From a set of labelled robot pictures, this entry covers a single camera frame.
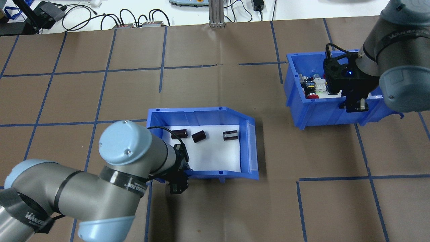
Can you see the blue plastic button bin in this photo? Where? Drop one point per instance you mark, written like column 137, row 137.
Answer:
column 319, row 114

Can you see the blue plastic battery bin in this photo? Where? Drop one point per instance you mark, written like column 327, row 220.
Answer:
column 201, row 116

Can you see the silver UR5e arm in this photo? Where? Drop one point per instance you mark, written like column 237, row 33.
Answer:
column 84, row 188
column 396, row 43

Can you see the dark brown cylindrical battery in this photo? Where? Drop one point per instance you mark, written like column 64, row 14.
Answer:
column 230, row 135
column 199, row 136
column 179, row 133

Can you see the pile of electronic parts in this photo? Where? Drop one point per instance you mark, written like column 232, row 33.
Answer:
column 332, row 95

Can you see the white foam bin liner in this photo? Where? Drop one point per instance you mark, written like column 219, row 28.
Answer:
column 208, row 158

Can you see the red emergency stop button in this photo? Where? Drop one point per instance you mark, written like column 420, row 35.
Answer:
column 311, row 94

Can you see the black green contact block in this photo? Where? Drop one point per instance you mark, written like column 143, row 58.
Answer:
column 306, row 80

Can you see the white side table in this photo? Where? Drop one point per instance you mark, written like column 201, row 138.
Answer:
column 302, row 8

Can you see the black power adapter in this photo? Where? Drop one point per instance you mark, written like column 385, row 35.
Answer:
column 258, row 4

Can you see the grey blue teach pendant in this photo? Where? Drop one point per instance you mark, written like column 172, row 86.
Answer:
column 188, row 2

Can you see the small white device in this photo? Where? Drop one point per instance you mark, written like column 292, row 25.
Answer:
column 95, row 2

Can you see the grey docking hub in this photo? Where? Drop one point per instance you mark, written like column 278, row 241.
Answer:
column 50, row 13

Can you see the black monitor stand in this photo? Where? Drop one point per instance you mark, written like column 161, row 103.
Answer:
column 28, row 16

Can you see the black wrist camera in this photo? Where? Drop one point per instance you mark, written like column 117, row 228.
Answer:
column 178, row 188
column 332, row 72

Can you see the aluminium profile post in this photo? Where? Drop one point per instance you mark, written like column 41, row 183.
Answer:
column 216, row 13

